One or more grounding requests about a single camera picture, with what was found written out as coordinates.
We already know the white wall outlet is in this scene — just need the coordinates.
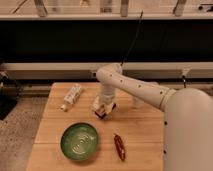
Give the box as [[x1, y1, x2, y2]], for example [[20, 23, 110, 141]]
[[91, 71, 97, 78]]

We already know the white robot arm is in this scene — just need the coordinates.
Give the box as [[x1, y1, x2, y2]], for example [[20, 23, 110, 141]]
[[96, 63, 213, 171]]

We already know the black hanging cable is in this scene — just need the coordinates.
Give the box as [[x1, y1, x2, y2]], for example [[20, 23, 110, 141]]
[[119, 10, 144, 67]]

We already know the black object at left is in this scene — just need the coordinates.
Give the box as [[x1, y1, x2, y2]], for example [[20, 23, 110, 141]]
[[0, 71, 20, 120]]

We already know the white tube bottle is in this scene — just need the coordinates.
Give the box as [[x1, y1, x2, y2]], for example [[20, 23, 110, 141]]
[[60, 84, 82, 111]]

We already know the wooden table board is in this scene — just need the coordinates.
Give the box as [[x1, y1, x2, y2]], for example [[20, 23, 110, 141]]
[[27, 83, 163, 171]]

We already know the green ceramic bowl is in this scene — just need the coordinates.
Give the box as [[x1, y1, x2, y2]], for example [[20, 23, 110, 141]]
[[60, 122, 99, 161]]

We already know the red chili pepper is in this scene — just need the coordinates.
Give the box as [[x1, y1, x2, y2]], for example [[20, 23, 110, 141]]
[[114, 135, 126, 161]]

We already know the clear plastic cup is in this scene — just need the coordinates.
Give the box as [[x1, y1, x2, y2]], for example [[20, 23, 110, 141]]
[[132, 96, 144, 109]]

